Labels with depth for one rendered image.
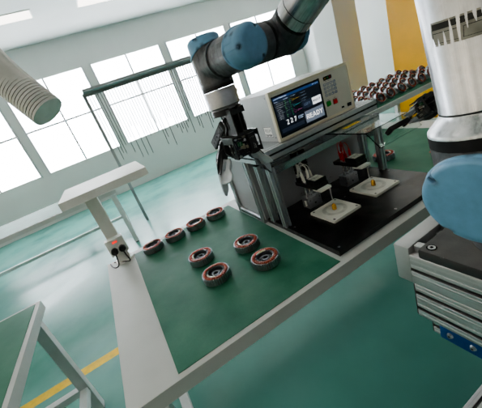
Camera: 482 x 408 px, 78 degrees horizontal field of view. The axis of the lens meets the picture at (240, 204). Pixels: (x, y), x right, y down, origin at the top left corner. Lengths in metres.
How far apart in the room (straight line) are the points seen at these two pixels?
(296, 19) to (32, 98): 1.30
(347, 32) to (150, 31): 4.33
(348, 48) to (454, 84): 4.98
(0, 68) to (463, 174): 1.73
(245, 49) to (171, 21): 7.41
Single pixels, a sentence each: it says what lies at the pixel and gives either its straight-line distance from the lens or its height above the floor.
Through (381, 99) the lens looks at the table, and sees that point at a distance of 3.36.
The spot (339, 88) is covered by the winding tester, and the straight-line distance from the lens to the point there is 1.48.
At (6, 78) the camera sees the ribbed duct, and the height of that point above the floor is 1.74.
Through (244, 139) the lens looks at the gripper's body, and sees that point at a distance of 0.69.
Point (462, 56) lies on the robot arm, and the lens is 0.37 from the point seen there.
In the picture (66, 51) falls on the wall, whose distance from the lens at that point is 7.52.
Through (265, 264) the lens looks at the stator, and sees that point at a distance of 1.10.
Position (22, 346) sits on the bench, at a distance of 1.58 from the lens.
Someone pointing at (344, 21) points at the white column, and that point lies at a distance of 5.37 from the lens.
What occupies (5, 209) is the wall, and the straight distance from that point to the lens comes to 7.66.
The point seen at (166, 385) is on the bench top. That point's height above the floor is 0.75.
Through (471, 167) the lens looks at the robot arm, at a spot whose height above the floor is 1.25.
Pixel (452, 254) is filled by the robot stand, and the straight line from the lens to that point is 0.60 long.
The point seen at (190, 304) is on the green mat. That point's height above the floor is 0.75.
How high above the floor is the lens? 1.40
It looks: 21 degrees down
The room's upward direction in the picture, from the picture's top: 20 degrees counter-clockwise
